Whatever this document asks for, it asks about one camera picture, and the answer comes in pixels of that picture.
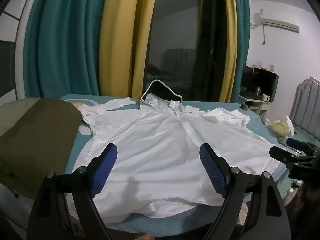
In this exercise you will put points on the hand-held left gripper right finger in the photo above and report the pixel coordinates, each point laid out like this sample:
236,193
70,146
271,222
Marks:
211,167

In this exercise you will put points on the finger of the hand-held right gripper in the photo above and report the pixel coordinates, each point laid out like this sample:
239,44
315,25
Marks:
280,152
296,143

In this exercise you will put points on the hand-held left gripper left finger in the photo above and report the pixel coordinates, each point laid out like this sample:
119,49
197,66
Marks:
106,165

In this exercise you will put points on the white shirt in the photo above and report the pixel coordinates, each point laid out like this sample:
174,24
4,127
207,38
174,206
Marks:
155,142

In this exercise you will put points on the white clothes hanger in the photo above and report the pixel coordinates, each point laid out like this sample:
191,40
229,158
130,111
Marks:
143,99

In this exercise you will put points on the yellow plastic bag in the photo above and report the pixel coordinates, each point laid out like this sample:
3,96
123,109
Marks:
281,126

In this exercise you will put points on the white tube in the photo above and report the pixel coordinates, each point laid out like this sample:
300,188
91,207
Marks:
265,121

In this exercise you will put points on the grey padded headboard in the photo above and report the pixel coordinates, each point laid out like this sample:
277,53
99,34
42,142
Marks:
307,105

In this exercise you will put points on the white computer desk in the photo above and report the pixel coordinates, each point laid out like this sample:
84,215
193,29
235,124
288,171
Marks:
255,103

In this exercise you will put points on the white mug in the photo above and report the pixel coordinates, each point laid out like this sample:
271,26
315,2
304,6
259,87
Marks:
265,97

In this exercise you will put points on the dark round object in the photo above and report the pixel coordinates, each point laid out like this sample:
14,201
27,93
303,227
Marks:
246,107

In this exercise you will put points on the white paper tag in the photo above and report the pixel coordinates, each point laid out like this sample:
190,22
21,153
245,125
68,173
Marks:
191,109

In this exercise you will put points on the steel kettle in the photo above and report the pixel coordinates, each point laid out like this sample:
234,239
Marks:
258,90

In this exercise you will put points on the black monitor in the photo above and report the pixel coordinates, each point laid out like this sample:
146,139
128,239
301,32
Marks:
266,82

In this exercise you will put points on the teal printed blanket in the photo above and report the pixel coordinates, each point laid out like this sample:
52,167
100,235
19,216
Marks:
150,223

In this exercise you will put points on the small white box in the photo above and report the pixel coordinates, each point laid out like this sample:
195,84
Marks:
272,67

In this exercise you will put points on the black computer tower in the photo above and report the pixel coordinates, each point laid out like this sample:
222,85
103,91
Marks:
248,80

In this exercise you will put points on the narrow yellow curtain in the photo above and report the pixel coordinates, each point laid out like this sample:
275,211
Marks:
230,42

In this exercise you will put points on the white air conditioner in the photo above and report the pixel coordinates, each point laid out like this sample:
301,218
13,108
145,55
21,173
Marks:
277,22

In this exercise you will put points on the narrow teal curtain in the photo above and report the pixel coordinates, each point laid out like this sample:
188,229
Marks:
243,30

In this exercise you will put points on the wide teal curtain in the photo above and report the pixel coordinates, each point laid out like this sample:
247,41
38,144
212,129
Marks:
62,42

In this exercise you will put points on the glass sliding door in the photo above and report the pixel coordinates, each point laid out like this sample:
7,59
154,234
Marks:
185,30

